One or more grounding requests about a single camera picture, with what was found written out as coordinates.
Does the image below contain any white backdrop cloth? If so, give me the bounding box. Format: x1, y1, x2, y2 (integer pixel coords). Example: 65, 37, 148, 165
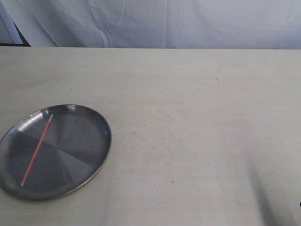
1, 0, 301, 49

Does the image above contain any round steel plate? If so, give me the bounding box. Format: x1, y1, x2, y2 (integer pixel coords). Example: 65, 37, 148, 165
0, 105, 111, 201

